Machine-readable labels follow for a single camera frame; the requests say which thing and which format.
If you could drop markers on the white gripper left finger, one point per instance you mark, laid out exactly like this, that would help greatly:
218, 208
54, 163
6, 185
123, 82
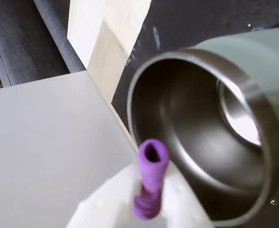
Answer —
106, 204

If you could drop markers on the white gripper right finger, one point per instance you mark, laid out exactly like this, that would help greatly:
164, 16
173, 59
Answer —
179, 204

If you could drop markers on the purple pen grip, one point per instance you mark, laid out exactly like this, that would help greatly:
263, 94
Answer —
150, 180

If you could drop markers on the pale green metal cup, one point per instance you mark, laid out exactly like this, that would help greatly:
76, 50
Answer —
260, 47

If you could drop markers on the pale wooden panel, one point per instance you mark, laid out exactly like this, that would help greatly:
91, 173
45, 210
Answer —
111, 59

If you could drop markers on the grey fabric sofa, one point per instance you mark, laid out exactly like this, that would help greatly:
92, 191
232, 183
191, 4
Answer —
23, 35

